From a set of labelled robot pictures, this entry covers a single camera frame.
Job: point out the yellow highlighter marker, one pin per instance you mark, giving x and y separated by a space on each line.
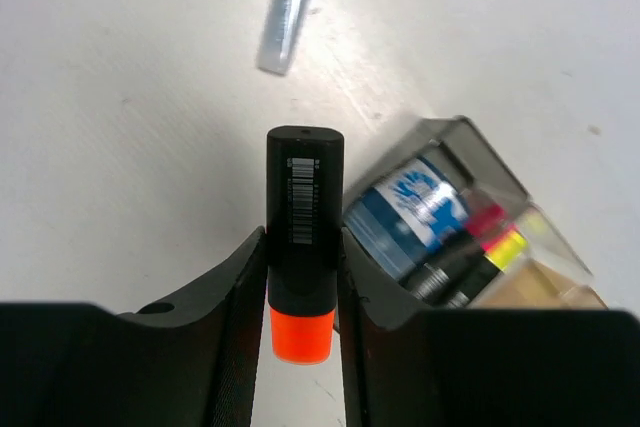
495 261

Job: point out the clear transparent tray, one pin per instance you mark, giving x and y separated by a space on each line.
547 246

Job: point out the orange highlighter marker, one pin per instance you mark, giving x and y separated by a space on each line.
304 196

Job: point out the pink highlighter marker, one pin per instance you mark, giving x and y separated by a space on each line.
457 255

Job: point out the blue cleaning gel jar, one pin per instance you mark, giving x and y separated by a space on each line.
406 216

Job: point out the grey transparent tray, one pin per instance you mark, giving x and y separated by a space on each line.
462 153

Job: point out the amber transparent tray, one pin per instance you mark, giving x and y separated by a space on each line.
536 286

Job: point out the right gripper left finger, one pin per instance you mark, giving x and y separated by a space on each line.
187 359

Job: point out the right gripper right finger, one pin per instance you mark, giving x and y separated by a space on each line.
405 364

